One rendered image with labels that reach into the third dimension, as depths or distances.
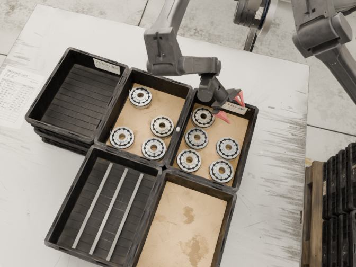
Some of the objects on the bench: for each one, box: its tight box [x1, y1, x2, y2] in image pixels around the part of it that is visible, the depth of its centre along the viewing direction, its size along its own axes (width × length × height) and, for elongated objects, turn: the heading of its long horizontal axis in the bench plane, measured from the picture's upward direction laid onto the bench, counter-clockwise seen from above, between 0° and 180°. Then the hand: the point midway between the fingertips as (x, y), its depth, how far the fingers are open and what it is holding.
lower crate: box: [33, 130, 88, 156], centre depth 150 cm, size 40×30×12 cm
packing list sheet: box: [0, 65, 45, 129], centre depth 157 cm, size 33×23×1 cm
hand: (236, 113), depth 130 cm, fingers open, 9 cm apart
